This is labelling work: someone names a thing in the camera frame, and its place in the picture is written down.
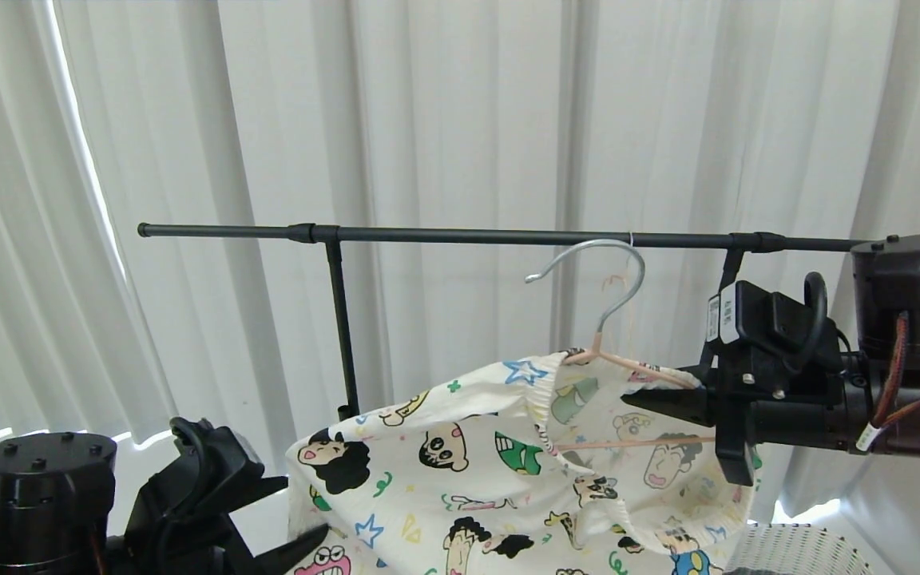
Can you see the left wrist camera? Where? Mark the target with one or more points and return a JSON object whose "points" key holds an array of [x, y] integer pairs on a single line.
{"points": [[224, 463]]}

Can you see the white laundry basket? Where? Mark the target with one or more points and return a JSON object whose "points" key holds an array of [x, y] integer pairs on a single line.
{"points": [[795, 555]]}

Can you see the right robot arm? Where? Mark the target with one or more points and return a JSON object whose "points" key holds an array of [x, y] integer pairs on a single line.
{"points": [[915, 303]]}

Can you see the black clothes rack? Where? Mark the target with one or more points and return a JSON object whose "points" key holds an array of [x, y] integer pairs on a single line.
{"points": [[468, 236]]}

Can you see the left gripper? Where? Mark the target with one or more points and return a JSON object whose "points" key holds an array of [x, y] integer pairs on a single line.
{"points": [[188, 543]]}

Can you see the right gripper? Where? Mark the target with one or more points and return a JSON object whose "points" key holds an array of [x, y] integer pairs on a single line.
{"points": [[795, 419]]}

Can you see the white curtain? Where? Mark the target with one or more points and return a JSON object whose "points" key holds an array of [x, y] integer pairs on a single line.
{"points": [[468, 120]]}

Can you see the cream printed garment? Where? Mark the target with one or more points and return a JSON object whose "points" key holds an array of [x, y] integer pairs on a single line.
{"points": [[468, 479]]}

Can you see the pink clothes hanger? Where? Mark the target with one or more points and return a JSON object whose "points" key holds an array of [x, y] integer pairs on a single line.
{"points": [[596, 343], [630, 241]]}

